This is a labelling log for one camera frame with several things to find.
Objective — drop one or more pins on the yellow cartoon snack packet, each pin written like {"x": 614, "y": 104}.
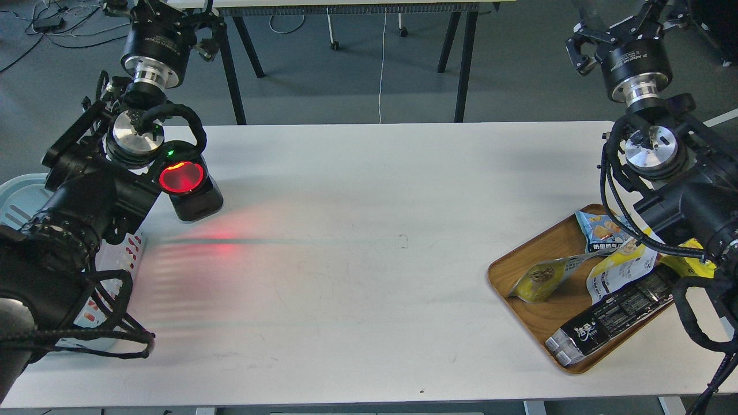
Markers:
{"x": 689, "y": 267}

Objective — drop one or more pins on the black barcode scanner red window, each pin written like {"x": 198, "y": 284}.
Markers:
{"x": 192, "y": 192}

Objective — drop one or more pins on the black long snack package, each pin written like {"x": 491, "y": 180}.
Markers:
{"x": 611, "y": 317}

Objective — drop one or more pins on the black power adapter on floor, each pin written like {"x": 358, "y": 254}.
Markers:
{"x": 48, "y": 24}

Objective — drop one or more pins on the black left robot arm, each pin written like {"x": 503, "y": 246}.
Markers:
{"x": 106, "y": 172}

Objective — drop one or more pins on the yellow grey snack pouch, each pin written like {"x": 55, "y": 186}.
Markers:
{"x": 544, "y": 278}

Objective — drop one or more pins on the blue snack packet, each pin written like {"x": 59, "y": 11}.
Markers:
{"x": 600, "y": 231}

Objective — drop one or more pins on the wooden tray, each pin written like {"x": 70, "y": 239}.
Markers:
{"x": 563, "y": 239}

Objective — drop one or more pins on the light blue plastic basket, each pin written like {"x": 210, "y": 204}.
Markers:
{"x": 21, "y": 198}

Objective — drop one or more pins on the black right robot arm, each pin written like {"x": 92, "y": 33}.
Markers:
{"x": 685, "y": 172}

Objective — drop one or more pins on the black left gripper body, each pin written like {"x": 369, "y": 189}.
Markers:
{"x": 158, "y": 47}

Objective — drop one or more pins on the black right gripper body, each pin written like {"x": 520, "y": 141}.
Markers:
{"x": 636, "y": 68}

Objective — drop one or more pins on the yellow white snack bag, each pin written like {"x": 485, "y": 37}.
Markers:
{"x": 628, "y": 263}

